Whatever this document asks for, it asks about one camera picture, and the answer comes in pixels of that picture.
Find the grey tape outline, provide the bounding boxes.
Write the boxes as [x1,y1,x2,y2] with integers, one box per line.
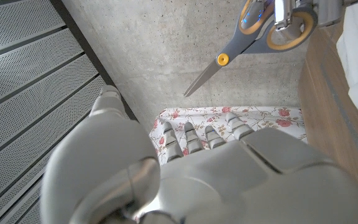
[318,58,358,178]

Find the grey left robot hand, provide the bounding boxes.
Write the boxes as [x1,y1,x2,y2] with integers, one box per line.
[40,85,358,224]

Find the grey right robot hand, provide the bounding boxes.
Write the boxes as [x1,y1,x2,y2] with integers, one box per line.
[243,0,358,32]

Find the floral print backdrop curtain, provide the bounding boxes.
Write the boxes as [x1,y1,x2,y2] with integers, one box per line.
[149,106,308,166]

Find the yellow grey handled scissors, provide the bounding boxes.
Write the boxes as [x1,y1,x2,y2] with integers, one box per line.
[183,0,319,98]

